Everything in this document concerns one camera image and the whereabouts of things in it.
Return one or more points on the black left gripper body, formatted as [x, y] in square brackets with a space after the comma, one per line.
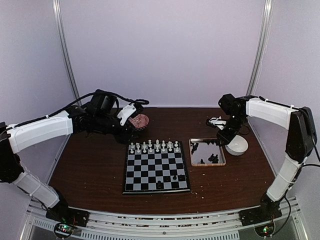
[102, 124]

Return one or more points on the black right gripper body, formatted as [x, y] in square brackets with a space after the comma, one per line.
[235, 122]

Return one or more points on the black and white chessboard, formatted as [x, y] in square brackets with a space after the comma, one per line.
[148, 163]

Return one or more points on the black chess king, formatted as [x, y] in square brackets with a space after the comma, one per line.
[159, 185]

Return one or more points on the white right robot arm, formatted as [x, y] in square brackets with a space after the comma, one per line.
[298, 129]

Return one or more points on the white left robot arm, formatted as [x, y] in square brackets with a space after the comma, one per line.
[32, 136]

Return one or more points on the white ceramic bowl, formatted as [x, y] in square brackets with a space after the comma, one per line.
[238, 146]

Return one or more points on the red patterned bowl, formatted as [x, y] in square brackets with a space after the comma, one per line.
[140, 122]

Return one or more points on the wooden rimmed metal tray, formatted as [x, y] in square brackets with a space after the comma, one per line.
[206, 152]

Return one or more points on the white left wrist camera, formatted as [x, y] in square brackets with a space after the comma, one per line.
[129, 111]

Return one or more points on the right aluminium corner post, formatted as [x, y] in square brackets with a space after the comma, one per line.
[261, 46]

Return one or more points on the aluminium corner post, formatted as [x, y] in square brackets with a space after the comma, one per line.
[64, 47]
[261, 46]

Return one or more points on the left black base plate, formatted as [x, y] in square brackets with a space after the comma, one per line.
[66, 226]

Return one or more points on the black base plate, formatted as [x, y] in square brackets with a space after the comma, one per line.
[66, 226]
[260, 220]

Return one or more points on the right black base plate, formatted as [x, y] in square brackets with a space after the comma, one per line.
[260, 220]

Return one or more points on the aluminium front rail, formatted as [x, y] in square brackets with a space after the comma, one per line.
[217, 225]

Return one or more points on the left aluminium corner post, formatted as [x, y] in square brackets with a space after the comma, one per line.
[64, 47]

